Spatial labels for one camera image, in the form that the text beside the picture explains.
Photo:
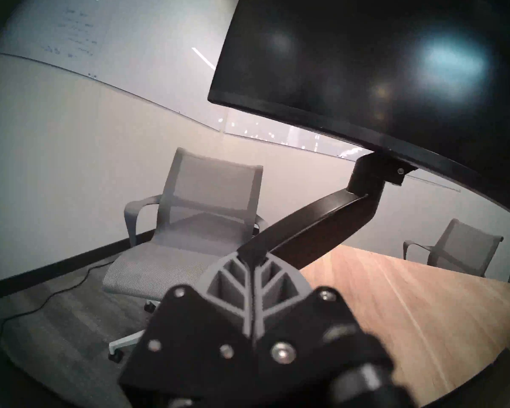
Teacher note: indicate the glass whiteboard with handwriting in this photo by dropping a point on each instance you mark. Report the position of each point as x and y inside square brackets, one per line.
[110, 41]

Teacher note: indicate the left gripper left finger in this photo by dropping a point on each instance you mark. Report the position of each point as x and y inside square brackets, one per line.
[195, 335]

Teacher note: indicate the black curved wide monitor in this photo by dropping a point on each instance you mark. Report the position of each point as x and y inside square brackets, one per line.
[365, 63]

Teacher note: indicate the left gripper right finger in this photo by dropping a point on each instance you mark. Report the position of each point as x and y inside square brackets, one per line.
[306, 330]

